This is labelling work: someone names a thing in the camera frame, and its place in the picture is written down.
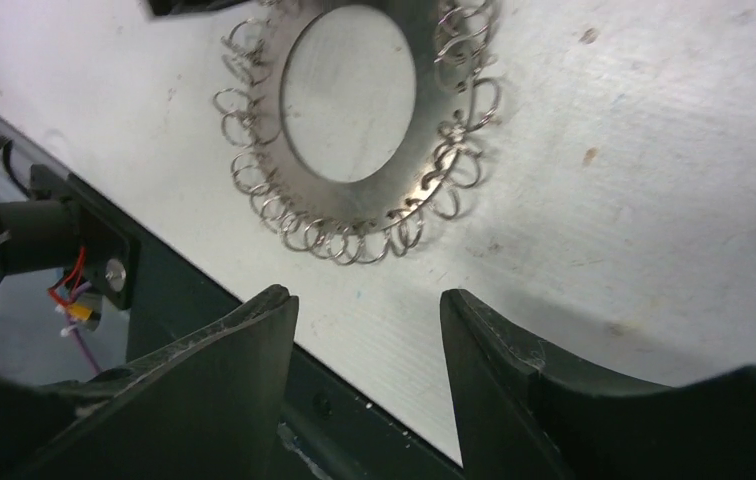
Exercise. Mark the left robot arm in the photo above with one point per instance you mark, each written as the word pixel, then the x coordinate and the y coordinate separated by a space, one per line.
pixel 50 217

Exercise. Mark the metal disc with key rings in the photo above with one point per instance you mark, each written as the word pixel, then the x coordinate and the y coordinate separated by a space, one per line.
pixel 354 123

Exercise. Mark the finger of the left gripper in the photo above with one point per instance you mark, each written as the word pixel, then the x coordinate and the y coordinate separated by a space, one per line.
pixel 164 8

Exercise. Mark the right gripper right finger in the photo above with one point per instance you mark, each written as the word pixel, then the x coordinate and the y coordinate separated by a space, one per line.
pixel 526 408

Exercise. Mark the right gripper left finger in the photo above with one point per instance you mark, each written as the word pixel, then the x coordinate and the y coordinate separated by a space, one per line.
pixel 205 406

